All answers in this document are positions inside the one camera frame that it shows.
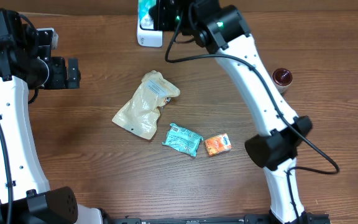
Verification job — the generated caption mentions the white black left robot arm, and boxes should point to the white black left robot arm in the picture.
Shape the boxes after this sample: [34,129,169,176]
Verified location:
[0,9,110,223]

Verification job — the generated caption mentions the teal Kleenex tissue pack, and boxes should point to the teal Kleenex tissue pack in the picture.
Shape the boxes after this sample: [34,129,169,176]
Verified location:
[138,0,157,30]

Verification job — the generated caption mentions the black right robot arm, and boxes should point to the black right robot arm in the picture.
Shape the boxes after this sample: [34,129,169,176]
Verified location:
[148,1,312,223]

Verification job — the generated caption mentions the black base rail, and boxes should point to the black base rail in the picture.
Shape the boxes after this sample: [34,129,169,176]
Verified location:
[104,213,331,224]

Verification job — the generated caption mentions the jar with dark red lid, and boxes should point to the jar with dark red lid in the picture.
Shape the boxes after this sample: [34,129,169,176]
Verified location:
[271,68,293,94]

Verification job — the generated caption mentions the beige paper pouch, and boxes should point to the beige paper pouch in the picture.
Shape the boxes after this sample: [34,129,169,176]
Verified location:
[112,70,180,140]

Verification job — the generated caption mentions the orange Kleenex tissue pack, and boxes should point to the orange Kleenex tissue pack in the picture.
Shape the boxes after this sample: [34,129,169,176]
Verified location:
[204,133,232,156]

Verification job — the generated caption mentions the green wet wipes pack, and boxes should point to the green wet wipes pack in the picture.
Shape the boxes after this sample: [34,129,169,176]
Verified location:
[162,123,203,157]

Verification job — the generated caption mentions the white black barcode scanner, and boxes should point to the white black barcode scanner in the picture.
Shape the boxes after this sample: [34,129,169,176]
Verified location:
[136,6,164,49]

